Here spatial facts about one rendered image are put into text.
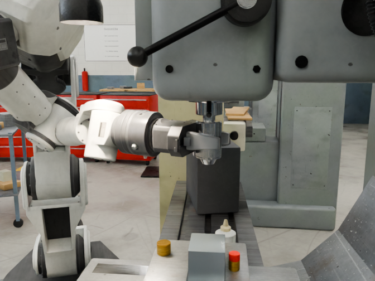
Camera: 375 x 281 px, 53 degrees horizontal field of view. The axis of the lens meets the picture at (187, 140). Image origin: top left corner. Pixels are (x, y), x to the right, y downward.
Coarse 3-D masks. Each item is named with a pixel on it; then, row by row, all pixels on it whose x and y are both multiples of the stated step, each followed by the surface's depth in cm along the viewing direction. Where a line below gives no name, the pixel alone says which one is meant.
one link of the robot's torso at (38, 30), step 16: (0, 0) 77; (16, 0) 77; (32, 0) 77; (48, 0) 80; (0, 16) 77; (16, 16) 77; (32, 16) 78; (48, 16) 80; (16, 32) 81; (32, 32) 80; (48, 32) 82; (64, 32) 88; (80, 32) 102; (32, 48) 84; (48, 48) 86; (64, 48) 96; (32, 64) 97; (48, 64) 98
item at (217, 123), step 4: (196, 120) 68; (200, 120) 68; (216, 120) 68; (220, 120) 68; (196, 124) 67; (200, 124) 66; (204, 124) 66; (208, 124) 66; (212, 124) 66; (216, 124) 66; (220, 124) 67
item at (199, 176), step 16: (224, 144) 103; (192, 160) 109; (224, 160) 102; (192, 176) 110; (208, 176) 102; (224, 176) 102; (192, 192) 111; (208, 192) 103; (224, 192) 103; (208, 208) 104; (224, 208) 104
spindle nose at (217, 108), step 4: (196, 104) 67; (200, 104) 66; (204, 104) 65; (212, 104) 65; (216, 104) 65; (220, 104) 66; (196, 108) 67; (200, 108) 66; (204, 108) 65; (212, 108) 65; (216, 108) 65; (220, 108) 66; (196, 112) 67; (200, 112) 66; (204, 112) 65; (212, 112) 65; (216, 112) 66; (220, 112) 66
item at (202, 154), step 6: (198, 132) 67; (204, 132) 66; (210, 132) 66; (216, 132) 66; (198, 150) 68; (204, 150) 67; (210, 150) 67; (216, 150) 67; (198, 156) 68; (204, 156) 67; (210, 156) 67; (216, 156) 67
